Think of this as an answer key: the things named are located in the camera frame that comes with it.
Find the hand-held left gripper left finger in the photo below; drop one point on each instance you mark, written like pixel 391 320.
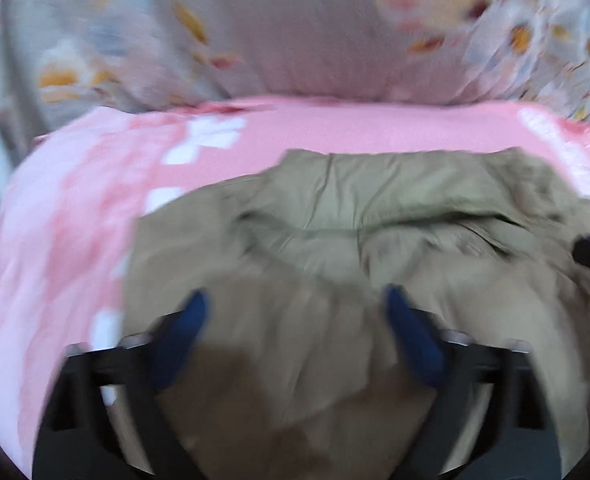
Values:
pixel 185 332

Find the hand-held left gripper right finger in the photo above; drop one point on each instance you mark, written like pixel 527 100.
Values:
pixel 410 335

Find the khaki quilted jacket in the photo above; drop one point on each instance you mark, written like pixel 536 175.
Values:
pixel 325 240

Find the pink printed blanket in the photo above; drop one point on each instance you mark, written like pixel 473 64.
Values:
pixel 75 210

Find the grey floral cloth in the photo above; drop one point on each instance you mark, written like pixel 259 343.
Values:
pixel 300 25

